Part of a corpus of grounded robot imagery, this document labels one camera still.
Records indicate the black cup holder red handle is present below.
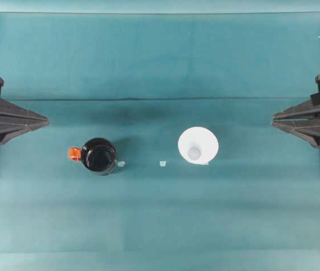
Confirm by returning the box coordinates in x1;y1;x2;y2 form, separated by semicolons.
68;137;118;176

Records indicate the white paper cup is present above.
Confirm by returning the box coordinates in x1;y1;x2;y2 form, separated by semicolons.
178;126;220;165

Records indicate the blue-green table cloth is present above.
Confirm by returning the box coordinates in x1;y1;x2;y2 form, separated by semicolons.
0;11;320;271

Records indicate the blue-green backdrop cloth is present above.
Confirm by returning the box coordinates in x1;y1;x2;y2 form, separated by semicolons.
0;0;320;14

